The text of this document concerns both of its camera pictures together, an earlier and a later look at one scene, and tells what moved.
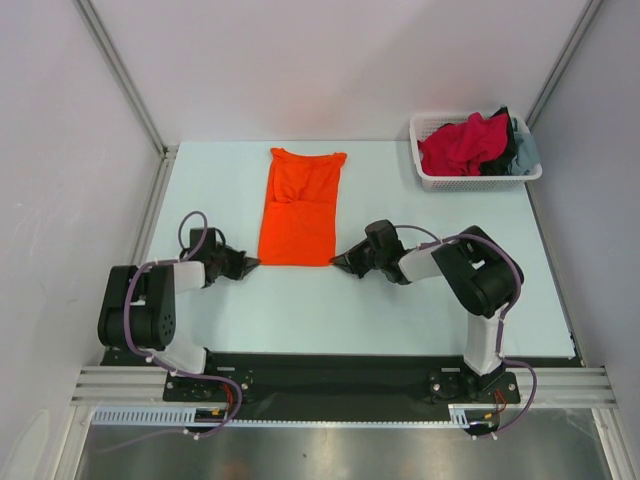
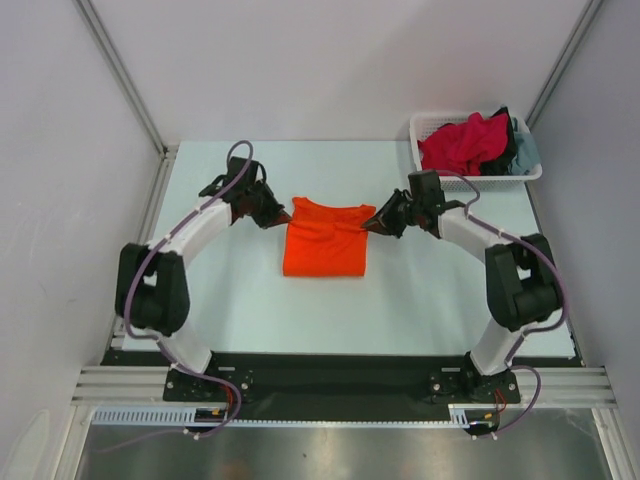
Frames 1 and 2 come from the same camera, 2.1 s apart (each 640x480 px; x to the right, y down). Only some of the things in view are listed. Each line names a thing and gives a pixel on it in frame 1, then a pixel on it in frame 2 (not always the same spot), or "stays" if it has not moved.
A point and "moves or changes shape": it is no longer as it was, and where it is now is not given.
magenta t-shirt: (458, 149) stays
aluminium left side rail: (154, 203) stays
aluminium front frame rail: (552, 386) stays
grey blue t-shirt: (527, 151) stays
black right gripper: (357, 258) to (395, 215)
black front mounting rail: (337, 387) stays
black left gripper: (243, 265) to (274, 214)
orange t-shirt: (300, 215) moves or changes shape
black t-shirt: (501, 166) stays
